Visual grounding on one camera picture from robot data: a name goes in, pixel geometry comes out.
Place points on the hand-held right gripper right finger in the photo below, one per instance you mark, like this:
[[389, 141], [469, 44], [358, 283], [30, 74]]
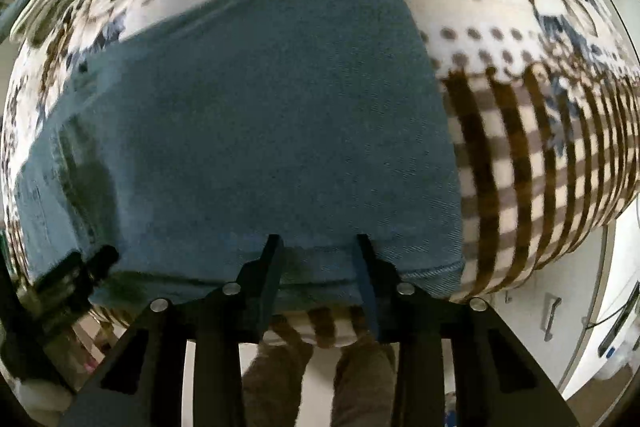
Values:
[[368, 287]]

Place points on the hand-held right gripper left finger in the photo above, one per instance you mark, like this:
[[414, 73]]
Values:
[[271, 272]]

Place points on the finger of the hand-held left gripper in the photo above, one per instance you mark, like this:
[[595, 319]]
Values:
[[102, 259]]

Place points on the blue denim pants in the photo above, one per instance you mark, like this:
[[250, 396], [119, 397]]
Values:
[[260, 117]]

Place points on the person's right leg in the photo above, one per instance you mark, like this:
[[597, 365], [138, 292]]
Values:
[[365, 382]]

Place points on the person's leg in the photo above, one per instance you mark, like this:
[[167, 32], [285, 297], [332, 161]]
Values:
[[272, 382], [365, 382]]

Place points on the person's left leg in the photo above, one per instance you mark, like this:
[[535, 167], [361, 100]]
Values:
[[272, 382]]

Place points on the white cabinet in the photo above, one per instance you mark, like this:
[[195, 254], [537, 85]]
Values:
[[540, 347]]

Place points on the floral plaid printed blanket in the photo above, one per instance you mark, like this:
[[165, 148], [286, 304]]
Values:
[[520, 157]]

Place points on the white appliance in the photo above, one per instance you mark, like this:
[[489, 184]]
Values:
[[620, 347]]

